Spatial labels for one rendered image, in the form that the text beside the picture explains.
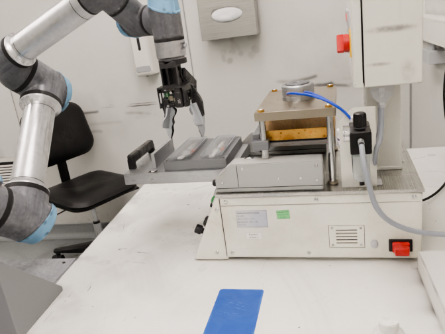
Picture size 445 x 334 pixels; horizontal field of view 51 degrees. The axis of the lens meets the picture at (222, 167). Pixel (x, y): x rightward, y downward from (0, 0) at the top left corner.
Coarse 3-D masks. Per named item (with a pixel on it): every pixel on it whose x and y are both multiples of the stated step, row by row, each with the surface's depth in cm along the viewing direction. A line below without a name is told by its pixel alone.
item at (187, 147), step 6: (192, 138) 133; (198, 138) 132; (204, 138) 131; (186, 144) 127; (192, 144) 126; (198, 144) 125; (180, 150) 122; (186, 150) 121; (192, 150) 121; (174, 156) 117
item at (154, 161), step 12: (168, 144) 131; (156, 156) 122; (168, 156) 130; (240, 156) 122; (144, 168) 123; (156, 168) 121; (216, 168) 115; (132, 180) 120; (144, 180) 120; (156, 180) 119; (168, 180) 118; (180, 180) 117; (192, 180) 116; (204, 180) 116
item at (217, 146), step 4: (220, 136) 131; (224, 136) 130; (228, 136) 130; (232, 136) 129; (216, 140) 127; (220, 140) 126; (224, 140) 126; (228, 140) 125; (212, 144) 124; (216, 144) 123; (220, 144) 123; (224, 144) 122; (208, 148) 120; (212, 148) 120; (216, 148) 119; (220, 148) 119; (224, 148) 118; (204, 152) 117; (208, 152) 117; (212, 152) 116; (216, 152) 116; (220, 152) 116
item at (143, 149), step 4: (148, 140) 134; (152, 140) 135; (144, 144) 131; (148, 144) 132; (152, 144) 135; (136, 148) 127; (140, 148) 127; (144, 148) 129; (148, 148) 132; (152, 148) 135; (132, 152) 124; (136, 152) 125; (140, 152) 127; (144, 152) 129; (148, 152) 136; (128, 156) 122; (132, 156) 122; (136, 156) 124; (140, 156) 127; (128, 160) 123; (132, 160) 122; (136, 160) 124; (128, 164) 123; (132, 164) 123; (132, 168) 123
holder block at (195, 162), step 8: (208, 144) 128; (232, 144) 124; (240, 144) 130; (200, 152) 121; (232, 152) 121; (168, 160) 118; (176, 160) 117; (184, 160) 116; (192, 160) 116; (200, 160) 115; (208, 160) 115; (216, 160) 114; (224, 160) 114; (168, 168) 118; (176, 168) 117; (184, 168) 117; (192, 168) 116; (200, 168) 116; (208, 168) 115
